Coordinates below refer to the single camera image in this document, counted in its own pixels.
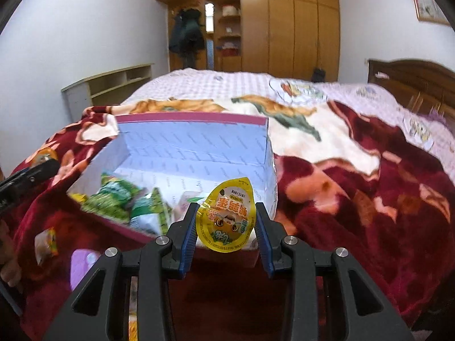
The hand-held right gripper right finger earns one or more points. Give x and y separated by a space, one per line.
263 236

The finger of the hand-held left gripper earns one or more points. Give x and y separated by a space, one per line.
28 181

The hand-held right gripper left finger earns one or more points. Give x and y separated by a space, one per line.
190 236

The yellow jelly cup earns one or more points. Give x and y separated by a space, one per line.
225 216

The green pea snack packet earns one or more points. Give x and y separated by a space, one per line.
110 195

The pink cardboard box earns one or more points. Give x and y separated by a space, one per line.
199 149

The person's left hand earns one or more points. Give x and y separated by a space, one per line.
10 273

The pink snack packet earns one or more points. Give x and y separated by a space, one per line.
185 206

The dark green snack packet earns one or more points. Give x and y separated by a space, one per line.
151 213

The yellow snack packet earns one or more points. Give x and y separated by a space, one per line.
79 197

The clear snack packet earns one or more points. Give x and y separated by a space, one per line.
47 245

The orange noodle packet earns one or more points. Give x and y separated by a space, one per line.
133 309

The red floral blanket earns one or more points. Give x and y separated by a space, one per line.
355 202

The purple jelly cup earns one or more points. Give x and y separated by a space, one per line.
85 266

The low cream bookshelf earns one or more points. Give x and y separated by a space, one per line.
106 85

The pink checkered bedsheet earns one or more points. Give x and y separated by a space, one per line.
220 83

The small black object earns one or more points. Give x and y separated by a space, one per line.
318 75

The red folded cloth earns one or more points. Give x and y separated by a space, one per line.
227 49

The dark hanging coat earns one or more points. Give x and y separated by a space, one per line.
186 37

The wooden wardrobe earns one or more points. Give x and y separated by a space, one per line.
284 25

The dark wooden headboard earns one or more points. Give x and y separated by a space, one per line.
412 78

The pink folded bundle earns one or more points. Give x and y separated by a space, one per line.
229 10

